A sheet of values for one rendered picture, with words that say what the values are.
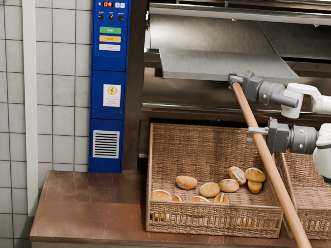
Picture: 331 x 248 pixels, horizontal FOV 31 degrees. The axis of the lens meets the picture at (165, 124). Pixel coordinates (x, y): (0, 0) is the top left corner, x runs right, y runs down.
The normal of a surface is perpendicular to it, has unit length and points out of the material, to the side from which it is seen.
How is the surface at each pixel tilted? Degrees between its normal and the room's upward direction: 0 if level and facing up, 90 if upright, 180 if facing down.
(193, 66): 0
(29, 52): 90
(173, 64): 0
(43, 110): 90
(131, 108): 90
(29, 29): 90
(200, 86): 70
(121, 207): 0
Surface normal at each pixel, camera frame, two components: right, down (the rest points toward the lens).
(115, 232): 0.07, -0.90
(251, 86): -0.53, 0.33
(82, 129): 0.04, 0.44
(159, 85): 0.06, 0.10
